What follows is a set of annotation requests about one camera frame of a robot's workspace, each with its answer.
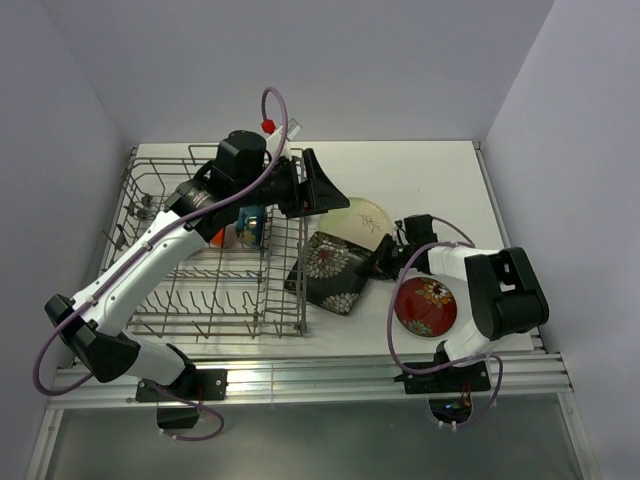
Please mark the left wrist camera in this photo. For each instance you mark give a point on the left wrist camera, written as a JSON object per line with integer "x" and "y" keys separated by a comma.
{"x": 282, "y": 132}

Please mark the orange bowl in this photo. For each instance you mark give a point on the orange bowl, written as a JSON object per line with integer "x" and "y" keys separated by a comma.
{"x": 219, "y": 238}

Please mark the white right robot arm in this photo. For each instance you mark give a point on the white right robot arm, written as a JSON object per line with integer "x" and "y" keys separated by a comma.
{"x": 504, "y": 292}

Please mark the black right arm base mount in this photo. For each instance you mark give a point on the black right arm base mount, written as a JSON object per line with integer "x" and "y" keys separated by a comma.
{"x": 472, "y": 378}

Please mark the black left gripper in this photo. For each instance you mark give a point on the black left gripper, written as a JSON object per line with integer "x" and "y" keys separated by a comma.
{"x": 317, "y": 193}

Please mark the dark blue beige bowl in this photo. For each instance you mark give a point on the dark blue beige bowl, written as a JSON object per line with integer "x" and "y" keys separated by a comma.
{"x": 249, "y": 226}

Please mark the black square floral plate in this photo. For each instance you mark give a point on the black square floral plate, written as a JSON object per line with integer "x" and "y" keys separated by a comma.
{"x": 327, "y": 276}

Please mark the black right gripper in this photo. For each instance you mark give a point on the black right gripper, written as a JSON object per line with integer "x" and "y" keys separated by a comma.
{"x": 379, "y": 265}

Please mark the red round floral plate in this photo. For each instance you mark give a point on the red round floral plate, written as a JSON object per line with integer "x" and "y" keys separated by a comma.
{"x": 425, "y": 307}

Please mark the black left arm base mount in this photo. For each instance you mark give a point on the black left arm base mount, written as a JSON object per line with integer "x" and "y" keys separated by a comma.
{"x": 194, "y": 385}

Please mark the aluminium table rail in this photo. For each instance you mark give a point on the aluminium table rail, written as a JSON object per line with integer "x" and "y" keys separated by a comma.
{"x": 339, "y": 359}

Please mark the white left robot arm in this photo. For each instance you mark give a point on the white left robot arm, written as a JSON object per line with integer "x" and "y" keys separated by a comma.
{"x": 247, "y": 170}

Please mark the cream green round plate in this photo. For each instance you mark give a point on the cream green round plate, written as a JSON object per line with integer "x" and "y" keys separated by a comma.
{"x": 363, "y": 223}

